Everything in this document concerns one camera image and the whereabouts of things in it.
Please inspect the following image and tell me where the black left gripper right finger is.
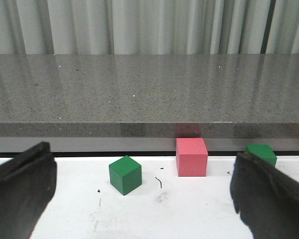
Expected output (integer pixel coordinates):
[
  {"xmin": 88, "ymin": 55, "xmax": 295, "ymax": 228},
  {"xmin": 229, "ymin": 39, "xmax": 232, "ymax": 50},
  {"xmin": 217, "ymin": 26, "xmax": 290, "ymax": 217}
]
[{"xmin": 230, "ymin": 151, "xmax": 299, "ymax": 239}]

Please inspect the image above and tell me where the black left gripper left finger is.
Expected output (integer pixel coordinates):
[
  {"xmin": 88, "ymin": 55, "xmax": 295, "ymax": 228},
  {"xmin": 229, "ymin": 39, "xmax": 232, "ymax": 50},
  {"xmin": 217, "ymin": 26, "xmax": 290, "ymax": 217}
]
[{"xmin": 0, "ymin": 142, "xmax": 57, "ymax": 239}]

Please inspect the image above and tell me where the green cube near bin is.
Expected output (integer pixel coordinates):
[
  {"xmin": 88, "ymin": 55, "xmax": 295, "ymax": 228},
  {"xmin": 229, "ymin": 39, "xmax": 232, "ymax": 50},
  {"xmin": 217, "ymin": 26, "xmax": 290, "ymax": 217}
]
[{"xmin": 246, "ymin": 144, "xmax": 277, "ymax": 166}]

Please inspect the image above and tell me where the pink wooden cube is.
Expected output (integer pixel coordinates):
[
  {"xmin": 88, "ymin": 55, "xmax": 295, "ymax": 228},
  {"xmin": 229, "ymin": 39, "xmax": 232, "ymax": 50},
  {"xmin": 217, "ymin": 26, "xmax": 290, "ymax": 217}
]
[{"xmin": 176, "ymin": 138, "xmax": 208, "ymax": 177}]

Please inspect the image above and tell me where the green cube far left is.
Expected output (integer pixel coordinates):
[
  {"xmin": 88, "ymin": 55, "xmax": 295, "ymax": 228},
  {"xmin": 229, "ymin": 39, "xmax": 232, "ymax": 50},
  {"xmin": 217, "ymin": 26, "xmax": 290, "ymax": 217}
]
[{"xmin": 109, "ymin": 155, "xmax": 142, "ymax": 196}]

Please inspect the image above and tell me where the grey stone countertop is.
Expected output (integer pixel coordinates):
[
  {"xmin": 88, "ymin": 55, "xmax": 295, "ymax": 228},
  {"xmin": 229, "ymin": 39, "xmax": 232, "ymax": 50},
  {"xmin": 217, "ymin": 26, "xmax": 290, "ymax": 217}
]
[{"xmin": 0, "ymin": 54, "xmax": 299, "ymax": 138}]

